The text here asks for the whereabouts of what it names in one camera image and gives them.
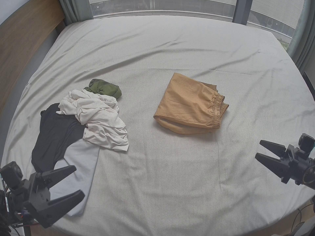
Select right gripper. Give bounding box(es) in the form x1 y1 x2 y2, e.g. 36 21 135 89
255 140 315 186

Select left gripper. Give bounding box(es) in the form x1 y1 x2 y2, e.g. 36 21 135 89
12 165 85 228

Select tan shorts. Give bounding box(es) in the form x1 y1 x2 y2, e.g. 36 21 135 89
153 72 230 135

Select bed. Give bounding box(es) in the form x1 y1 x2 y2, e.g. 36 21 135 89
0 0 314 236

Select pale grey garment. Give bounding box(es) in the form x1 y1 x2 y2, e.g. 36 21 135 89
50 139 100 217

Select black garment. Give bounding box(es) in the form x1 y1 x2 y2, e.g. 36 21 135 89
31 103 85 173

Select white garment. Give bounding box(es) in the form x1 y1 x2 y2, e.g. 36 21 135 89
56 89 129 152

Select olive green garment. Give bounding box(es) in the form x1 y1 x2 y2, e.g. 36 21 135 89
84 78 122 99

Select grey-green curtain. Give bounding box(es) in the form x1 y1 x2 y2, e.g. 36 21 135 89
53 0 94 25
287 0 315 69

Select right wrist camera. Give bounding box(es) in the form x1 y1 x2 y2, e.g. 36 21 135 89
298 133 315 152

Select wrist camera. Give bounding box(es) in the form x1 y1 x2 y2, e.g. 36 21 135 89
298 133 315 152
0 162 24 194

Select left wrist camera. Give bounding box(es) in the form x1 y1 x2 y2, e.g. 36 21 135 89
0 162 24 194

